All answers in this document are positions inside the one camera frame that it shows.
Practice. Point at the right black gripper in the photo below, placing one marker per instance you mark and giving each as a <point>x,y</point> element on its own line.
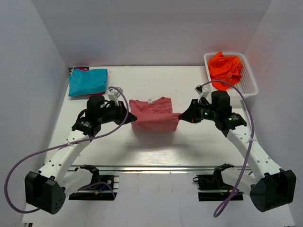
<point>191,114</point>

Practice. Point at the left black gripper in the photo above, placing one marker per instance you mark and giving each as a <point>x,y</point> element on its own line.
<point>121,111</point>

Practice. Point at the dusty red t-shirt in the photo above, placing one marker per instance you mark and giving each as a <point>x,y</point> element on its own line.
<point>154,116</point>

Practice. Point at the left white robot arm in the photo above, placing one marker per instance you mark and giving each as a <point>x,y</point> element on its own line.
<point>48,187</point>

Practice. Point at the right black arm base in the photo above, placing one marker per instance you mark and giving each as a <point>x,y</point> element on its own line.
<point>209,189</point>

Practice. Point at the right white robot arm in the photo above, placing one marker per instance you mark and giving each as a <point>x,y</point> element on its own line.
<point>270,186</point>

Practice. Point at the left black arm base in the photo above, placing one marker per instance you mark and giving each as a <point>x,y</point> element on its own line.
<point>105,188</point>

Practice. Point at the orange t-shirt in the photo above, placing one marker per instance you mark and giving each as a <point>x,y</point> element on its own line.
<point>225,68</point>

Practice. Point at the folded teal t-shirt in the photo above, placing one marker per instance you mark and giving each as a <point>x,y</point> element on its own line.
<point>87,82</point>

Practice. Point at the white plastic basket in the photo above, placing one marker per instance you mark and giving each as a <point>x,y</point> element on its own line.
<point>247,86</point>

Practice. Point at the folded magenta t-shirt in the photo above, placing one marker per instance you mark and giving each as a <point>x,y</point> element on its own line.
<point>81,68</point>

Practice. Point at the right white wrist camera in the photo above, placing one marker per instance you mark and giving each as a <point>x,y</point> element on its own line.
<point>202,91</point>

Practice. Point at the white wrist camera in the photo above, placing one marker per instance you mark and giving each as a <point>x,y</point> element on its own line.
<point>114,93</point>
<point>202,91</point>

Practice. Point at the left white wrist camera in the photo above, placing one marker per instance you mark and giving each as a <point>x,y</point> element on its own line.
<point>114,93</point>

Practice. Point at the aluminium table rail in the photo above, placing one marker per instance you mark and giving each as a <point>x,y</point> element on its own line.
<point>154,169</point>

